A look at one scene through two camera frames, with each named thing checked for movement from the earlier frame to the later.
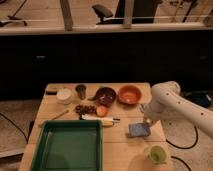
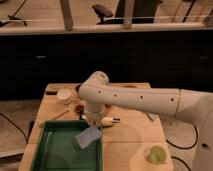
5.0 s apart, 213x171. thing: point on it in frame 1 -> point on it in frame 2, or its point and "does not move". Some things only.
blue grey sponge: [139, 129] -> [88, 136]
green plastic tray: [69, 145] does not move
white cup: [63, 96] does not move
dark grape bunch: [83, 109] does not move
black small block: [51, 92] does not move
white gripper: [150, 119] -> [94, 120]
